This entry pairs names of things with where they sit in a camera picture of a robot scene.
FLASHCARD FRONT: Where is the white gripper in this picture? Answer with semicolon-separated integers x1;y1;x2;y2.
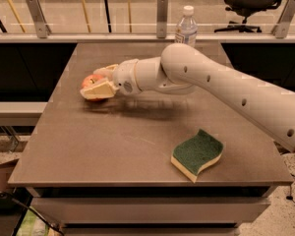
93;59;141;99

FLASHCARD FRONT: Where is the red apple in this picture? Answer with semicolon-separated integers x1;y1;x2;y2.
80;74;104;101

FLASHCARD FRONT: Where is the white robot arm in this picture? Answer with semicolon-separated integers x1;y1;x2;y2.
81;43;295;153

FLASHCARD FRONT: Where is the clear plastic water bottle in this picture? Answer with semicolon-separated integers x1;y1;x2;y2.
175;6;198;47

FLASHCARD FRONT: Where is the metal glass railing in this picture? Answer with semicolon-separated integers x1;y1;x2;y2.
0;0;295;43

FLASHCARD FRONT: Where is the green and yellow sponge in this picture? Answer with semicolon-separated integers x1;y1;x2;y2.
171;129;223;183

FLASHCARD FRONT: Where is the black office chair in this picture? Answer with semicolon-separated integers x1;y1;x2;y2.
215;0;282;32

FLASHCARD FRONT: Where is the green white bag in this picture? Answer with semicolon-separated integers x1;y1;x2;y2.
16;210;48;236

